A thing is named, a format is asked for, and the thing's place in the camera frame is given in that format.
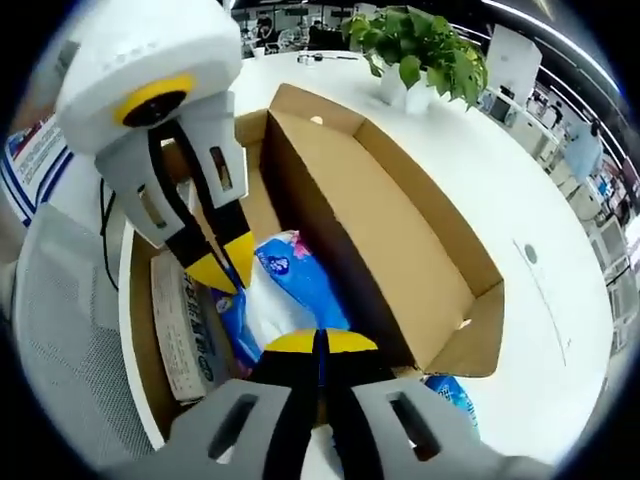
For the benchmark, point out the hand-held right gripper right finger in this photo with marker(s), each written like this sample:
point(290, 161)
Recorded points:
point(355, 390)

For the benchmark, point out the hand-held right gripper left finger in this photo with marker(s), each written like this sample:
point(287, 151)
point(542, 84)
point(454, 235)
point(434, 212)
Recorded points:
point(290, 390)

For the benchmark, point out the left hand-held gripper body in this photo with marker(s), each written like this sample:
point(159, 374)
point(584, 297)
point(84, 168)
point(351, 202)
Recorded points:
point(150, 50)

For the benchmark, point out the blue printed soft pack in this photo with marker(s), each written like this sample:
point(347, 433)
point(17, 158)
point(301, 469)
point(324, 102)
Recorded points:
point(455, 405)

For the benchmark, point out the blue white soft tissue pack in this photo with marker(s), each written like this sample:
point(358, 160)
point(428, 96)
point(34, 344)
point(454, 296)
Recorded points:
point(310, 285)

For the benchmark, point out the white box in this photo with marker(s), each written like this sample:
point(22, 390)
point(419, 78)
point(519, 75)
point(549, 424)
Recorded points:
point(175, 325)

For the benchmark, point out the brown cardboard shoe box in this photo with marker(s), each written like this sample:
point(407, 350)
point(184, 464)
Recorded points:
point(390, 210)

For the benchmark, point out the white paper cup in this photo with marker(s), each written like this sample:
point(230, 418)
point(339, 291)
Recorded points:
point(258, 54)

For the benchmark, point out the blue bordered text poster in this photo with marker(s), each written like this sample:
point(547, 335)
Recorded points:
point(40, 160)

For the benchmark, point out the small black white device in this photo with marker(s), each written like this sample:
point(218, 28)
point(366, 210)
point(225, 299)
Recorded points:
point(320, 57)

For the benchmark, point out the round grey table grommet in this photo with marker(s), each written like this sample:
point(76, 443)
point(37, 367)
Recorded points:
point(531, 255)

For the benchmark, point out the green plant in white pot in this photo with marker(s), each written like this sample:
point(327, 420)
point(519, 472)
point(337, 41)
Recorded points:
point(420, 45)

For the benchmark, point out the row of white office chairs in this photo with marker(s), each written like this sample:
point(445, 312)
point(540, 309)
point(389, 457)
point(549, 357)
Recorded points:
point(612, 280)

